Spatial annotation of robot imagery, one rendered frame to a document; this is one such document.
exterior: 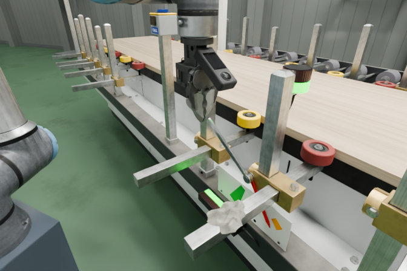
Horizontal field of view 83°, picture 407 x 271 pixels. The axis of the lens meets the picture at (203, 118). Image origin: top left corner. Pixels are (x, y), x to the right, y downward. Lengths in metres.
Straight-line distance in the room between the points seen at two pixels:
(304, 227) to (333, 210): 0.10
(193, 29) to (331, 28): 4.57
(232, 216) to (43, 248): 0.67
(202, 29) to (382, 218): 0.46
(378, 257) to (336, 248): 0.31
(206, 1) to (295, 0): 4.52
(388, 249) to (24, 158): 0.93
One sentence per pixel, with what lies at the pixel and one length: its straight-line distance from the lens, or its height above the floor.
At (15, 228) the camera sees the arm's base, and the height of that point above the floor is 0.65.
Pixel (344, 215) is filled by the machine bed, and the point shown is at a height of 0.70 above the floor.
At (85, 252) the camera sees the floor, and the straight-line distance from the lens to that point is 1.63.
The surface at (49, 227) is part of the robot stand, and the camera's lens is 0.96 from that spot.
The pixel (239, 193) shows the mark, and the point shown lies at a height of 0.76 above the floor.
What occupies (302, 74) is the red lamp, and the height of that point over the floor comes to 1.12.
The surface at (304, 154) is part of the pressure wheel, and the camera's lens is 0.66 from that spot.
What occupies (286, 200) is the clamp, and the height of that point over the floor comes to 0.85.
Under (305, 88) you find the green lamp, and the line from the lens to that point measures 0.53.
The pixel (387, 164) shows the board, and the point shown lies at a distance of 0.71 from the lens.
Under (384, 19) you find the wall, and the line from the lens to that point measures 5.10.
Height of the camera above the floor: 1.24
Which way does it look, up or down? 26 degrees down
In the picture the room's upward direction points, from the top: straight up
